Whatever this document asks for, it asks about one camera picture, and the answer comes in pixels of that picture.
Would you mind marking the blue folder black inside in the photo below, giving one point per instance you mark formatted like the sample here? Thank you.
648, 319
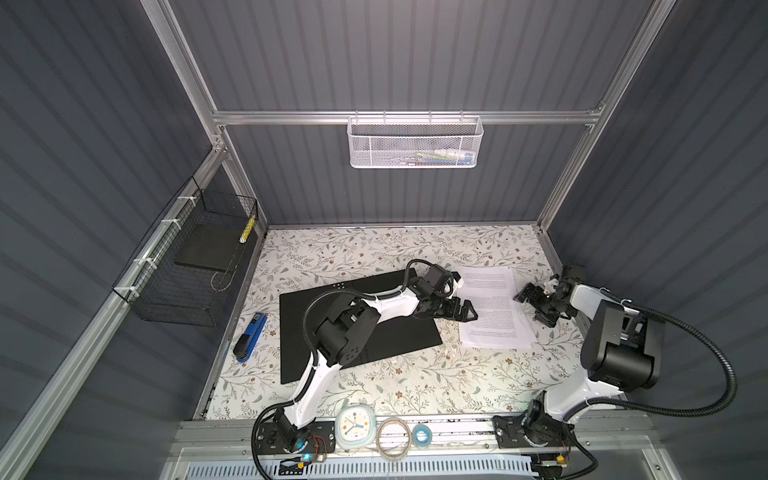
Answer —
332, 330

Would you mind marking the blue stapler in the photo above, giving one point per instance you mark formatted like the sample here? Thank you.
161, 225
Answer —
247, 341

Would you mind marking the small blue tape roll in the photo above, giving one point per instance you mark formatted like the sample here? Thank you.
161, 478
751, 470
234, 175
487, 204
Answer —
421, 436

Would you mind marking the pens in white basket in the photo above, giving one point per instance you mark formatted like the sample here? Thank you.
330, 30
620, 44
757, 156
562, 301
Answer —
449, 158

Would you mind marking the white printed paper stack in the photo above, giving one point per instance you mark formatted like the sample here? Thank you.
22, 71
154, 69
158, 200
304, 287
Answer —
501, 322

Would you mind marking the mint alarm clock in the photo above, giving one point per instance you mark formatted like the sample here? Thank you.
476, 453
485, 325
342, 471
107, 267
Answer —
355, 427

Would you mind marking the yellow marker pen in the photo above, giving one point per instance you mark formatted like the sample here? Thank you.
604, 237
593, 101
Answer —
247, 230

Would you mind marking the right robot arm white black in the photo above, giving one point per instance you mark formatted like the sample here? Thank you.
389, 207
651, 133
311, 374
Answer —
621, 352

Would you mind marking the clear tape roll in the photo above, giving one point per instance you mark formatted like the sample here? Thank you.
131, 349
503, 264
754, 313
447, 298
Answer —
393, 439

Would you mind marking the white wire mesh basket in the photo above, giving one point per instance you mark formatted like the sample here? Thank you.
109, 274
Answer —
375, 141

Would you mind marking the black notebook in basket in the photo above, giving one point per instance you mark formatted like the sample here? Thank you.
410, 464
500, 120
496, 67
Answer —
210, 247

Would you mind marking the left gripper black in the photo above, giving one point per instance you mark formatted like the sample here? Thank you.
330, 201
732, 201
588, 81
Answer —
452, 314

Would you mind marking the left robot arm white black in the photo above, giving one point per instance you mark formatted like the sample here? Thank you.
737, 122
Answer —
293, 417

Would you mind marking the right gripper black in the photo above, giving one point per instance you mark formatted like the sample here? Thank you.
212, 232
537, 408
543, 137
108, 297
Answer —
535, 300

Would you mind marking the black wire basket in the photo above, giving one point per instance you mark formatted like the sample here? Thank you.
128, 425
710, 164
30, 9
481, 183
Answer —
158, 290

